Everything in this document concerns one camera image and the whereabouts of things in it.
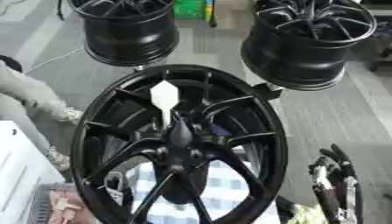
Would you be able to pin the black spoked wheel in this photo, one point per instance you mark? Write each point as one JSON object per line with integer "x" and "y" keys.
{"x": 127, "y": 151}

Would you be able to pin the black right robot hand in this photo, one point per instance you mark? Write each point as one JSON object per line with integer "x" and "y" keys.
{"x": 334, "y": 178}

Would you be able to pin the white box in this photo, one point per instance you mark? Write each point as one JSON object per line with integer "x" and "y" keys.
{"x": 20, "y": 175}

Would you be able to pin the green box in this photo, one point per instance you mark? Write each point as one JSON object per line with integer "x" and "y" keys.
{"x": 190, "y": 8}

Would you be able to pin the white pin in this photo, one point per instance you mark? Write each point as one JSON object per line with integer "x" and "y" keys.
{"x": 164, "y": 94}

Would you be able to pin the black wheel rim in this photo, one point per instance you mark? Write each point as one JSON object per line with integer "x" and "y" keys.
{"x": 306, "y": 43}
{"x": 130, "y": 32}

